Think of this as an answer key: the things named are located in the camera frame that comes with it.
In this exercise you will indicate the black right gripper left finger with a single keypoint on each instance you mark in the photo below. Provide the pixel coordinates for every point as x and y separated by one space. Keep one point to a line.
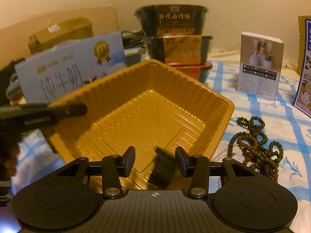
114 167

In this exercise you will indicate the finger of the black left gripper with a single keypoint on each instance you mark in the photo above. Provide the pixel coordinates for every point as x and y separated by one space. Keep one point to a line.
21 118

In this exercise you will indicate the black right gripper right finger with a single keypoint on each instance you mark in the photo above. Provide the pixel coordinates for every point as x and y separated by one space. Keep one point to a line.
196 168

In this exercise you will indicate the golden plastic tray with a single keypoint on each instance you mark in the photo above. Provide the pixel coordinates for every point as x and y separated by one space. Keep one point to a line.
148 105

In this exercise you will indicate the light blue milk carton box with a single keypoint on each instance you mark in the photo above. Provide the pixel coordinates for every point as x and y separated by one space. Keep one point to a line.
59 71

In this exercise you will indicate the bottom red-label rice bowl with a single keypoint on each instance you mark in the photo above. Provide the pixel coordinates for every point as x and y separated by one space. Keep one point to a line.
198 72

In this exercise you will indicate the blue checked bed sheet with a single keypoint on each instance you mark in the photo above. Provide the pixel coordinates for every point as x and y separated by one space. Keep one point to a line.
284 123

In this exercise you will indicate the brown cardboard box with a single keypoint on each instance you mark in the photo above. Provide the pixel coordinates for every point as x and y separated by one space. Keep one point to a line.
76 28

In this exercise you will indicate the middle orange-label rice bowl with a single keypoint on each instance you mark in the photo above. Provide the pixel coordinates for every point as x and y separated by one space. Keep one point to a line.
179 49

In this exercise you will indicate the dark blue milk carton box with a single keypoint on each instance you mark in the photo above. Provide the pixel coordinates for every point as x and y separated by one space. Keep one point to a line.
302 98

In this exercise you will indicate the small white humidifier box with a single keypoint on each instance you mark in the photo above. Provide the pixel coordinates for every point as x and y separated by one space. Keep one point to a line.
261 60

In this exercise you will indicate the top black rice bowl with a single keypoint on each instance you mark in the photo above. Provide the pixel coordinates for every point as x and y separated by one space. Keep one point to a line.
171 19

